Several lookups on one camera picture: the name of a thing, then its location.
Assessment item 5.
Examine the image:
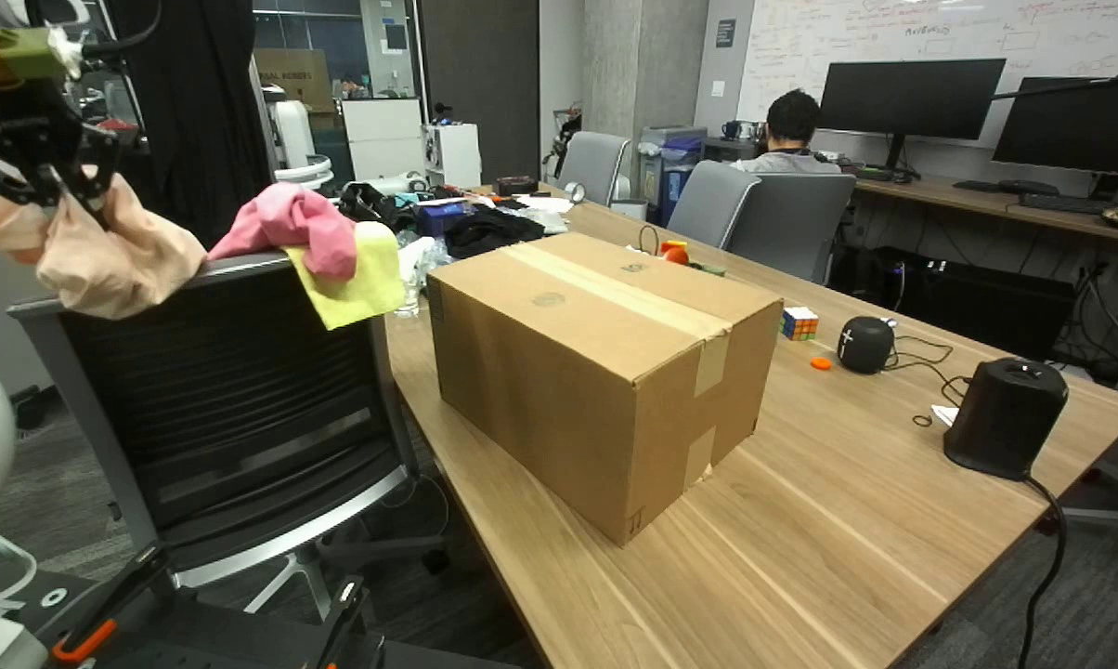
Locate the orange handled tool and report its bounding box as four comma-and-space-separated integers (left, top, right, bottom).
47, 615, 120, 663

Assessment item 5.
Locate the black mesh office chair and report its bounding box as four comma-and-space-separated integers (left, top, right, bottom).
12, 252, 415, 590

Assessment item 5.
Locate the grey office chair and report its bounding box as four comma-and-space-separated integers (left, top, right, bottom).
669, 159, 854, 282
561, 128, 632, 205

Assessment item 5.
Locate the grey office chair near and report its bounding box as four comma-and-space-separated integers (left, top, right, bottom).
669, 159, 854, 282

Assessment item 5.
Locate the small round black speaker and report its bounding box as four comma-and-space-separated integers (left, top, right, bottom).
835, 317, 895, 374

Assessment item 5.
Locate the left black computer monitor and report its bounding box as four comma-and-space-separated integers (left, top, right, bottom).
820, 59, 1003, 183

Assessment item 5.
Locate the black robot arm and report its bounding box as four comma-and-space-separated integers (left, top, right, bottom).
0, 0, 165, 216

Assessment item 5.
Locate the peach beige towel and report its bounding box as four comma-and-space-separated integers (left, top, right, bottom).
0, 173, 208, 318

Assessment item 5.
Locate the pink towel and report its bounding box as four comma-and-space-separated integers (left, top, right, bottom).
211, 183, 355, 282

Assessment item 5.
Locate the colourful puzzle cube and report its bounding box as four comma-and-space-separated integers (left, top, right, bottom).
780, 305, 816, 339

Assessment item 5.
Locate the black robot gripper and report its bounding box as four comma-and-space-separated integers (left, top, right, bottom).
0, 76, 123, 211

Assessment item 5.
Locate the black power cable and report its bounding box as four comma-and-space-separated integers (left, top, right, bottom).
1009, 471, 1071, 669

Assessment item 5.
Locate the black computer monitor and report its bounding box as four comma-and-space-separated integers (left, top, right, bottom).
997, 76, 1118, 205
820, 59, 1003, 183

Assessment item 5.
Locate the right black computer monitor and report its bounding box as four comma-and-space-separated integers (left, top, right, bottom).
997, 76, 1118, 205

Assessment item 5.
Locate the pile of dark clutter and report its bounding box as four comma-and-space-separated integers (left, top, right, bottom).
334, 183, 551, 261

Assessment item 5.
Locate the person in grey shirt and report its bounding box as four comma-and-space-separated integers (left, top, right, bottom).
739, 89, 838, 173

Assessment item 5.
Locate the grey office chair far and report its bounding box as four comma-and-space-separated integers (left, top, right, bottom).
561, 128, 632, 205

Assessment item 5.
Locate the sealed brown cardboard box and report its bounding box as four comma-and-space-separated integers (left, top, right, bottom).
431, 232, 783, 543

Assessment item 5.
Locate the black cylindrical speaker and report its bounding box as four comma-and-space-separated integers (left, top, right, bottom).
945, 357, 1071, 478

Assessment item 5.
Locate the yellow microfiber towel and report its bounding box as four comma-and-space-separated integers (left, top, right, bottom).
286, 222, 405, 330

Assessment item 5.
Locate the wooden side desk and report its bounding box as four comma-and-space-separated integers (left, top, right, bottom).
854, 179, 1118, 241

